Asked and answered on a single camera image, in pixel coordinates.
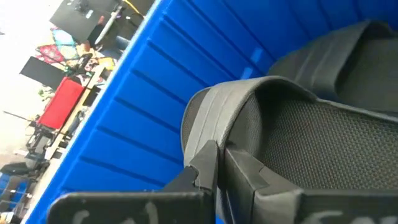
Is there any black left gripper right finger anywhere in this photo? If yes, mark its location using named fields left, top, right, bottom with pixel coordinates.
left=223, top=147, right=398, bottom=224

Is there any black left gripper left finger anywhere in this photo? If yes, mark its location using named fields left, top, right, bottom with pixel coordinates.
left=46, top=139, right=218, bottom=224

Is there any black rubber slide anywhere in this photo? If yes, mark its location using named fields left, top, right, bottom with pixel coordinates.
left=180, top=75, right=398, bottom=224
left=269, top=20, right=398, bottom=118

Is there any blue plastic bin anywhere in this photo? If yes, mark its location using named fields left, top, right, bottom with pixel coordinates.
left=23, top=0, right=398, bottom=224

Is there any red flat panel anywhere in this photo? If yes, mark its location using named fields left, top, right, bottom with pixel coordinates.
left=37, top=77, right=85, bottom=130

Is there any black flat panel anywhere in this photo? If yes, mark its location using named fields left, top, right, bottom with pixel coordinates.
left=20, top=55, right=66, bottom=91

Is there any white rod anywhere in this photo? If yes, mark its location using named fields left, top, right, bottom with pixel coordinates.
left=95, top=6, right=122, bottom=46

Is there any yellow cable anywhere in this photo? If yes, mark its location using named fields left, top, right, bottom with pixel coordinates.
left=123, top=0, right=144, bottom=16

